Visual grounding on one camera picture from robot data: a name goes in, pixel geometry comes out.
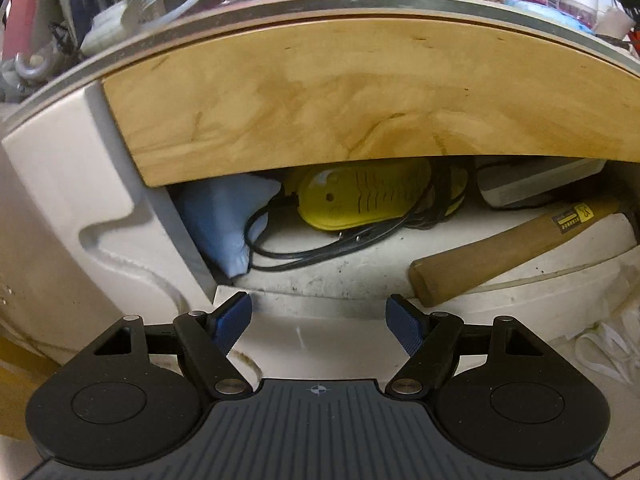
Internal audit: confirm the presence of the light blue cloth bag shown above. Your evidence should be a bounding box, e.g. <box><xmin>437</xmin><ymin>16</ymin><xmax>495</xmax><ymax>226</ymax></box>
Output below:
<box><xmin>177</xmin><ymin>174</ymin><xmax>281</xmax><ymax>278</ymax></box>

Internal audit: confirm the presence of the white cable on floor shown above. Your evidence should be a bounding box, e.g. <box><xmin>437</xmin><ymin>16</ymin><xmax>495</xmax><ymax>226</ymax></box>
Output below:
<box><xmin>572</xmin><ymin>303</ymin><xmax>640</xmax><ymax>386</ymax></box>

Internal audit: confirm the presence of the white carved cabinet panel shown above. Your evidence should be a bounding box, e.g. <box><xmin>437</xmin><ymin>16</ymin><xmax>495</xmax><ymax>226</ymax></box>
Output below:
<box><xmin>1</xmin><ymin>83</ymin><xmax>216</xmax><ymax>363</ymax></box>

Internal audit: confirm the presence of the grey flat device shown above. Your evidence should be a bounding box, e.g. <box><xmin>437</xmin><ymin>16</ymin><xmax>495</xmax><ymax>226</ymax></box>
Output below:
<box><xmin>475</xmin><ymin>156</ymin><xmax>606</xmax><ymax>209</ymax></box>

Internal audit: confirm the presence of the wooden desk top board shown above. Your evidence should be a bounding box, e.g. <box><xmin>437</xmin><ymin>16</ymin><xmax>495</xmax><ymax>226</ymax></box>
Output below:
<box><xmin>103</xmin><ymin>18</ymin><xmax>639</xmax><ymax>186</ymax></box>

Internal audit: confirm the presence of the black power cable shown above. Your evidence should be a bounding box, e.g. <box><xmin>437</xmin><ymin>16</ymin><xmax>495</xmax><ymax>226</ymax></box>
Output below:
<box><xmin>243</xmin><ymin>158</ymin><xmax>454</xmax><ymax>273</ymax></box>

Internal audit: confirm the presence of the white drawer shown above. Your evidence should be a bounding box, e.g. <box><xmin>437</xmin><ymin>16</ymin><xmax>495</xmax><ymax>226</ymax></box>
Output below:
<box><xmin>214</xmin><ymin>203</ymin><xmax>639</xmax><ymax>339</ymax></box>

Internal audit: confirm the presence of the yellow shoe dryer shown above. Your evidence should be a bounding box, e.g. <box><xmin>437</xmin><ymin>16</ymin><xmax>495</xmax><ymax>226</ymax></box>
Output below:
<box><xmin>296</xmin><ymin>158</ymin><xmax>470</xmax><ymax>231</ymax></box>

